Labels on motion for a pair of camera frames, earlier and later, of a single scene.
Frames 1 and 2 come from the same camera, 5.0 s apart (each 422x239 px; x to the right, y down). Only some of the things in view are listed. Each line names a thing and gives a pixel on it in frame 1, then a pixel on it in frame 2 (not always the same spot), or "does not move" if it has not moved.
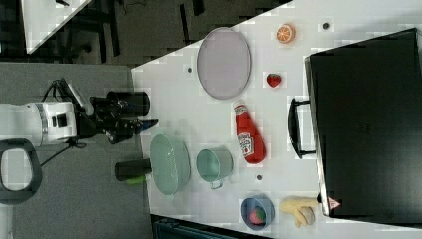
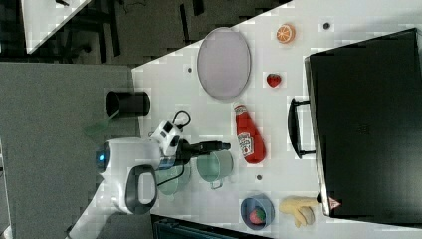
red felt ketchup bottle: (251, 139) does not move
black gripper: (105, 119) -> (186, 150)
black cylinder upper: (131, 103) does not move
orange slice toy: (286, 33) does not move
